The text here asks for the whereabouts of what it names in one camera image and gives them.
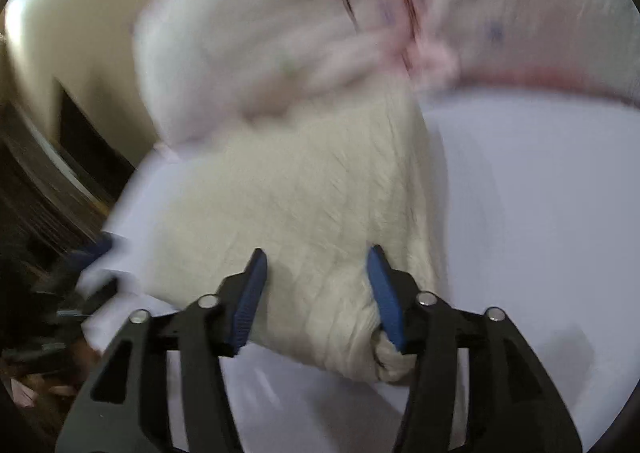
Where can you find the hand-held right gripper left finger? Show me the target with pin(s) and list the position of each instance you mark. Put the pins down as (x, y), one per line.
(248, 300)

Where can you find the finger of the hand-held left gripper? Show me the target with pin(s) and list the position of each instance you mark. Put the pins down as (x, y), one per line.
(92, 253)

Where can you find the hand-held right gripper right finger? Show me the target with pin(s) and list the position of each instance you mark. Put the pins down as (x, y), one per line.
(387, 295)

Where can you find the cream knitted garment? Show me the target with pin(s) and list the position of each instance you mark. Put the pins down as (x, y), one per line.
(300, 213)

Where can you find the pink printed blanket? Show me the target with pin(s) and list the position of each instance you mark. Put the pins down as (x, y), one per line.
(320, 23)

